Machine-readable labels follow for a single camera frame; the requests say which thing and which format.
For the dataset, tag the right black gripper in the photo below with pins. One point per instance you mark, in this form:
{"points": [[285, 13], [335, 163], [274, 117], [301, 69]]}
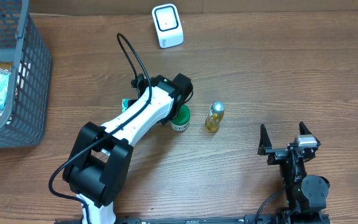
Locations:
{"points": [[277, 154]]}

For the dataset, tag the yellow liquid bottle silver cap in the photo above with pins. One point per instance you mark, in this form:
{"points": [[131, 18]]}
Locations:
{"points": [[214, 117]]}

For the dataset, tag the green lid white jar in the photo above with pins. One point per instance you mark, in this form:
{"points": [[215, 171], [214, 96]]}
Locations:
{"points": [[181, 122]]}

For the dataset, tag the small teal white packet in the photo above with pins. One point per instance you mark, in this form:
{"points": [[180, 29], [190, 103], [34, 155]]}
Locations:
{"points": [[126, 103]]}

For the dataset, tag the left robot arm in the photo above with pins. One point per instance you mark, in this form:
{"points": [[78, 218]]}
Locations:
{"points": [[100, 158]]}

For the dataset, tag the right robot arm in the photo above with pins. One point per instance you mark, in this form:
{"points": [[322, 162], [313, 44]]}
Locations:
{"points": [[306, 194]]}

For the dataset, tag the white barcode scanner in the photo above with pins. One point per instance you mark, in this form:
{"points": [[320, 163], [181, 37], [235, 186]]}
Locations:
{"points": [[167, 25]]}

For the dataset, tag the grey plastic mesh basket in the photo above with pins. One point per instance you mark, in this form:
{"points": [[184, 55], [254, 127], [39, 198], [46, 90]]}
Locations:
{"points": [[22, 123]]}

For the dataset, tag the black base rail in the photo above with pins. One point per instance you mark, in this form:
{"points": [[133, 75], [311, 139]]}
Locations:
{"points": [[247, 219]]}

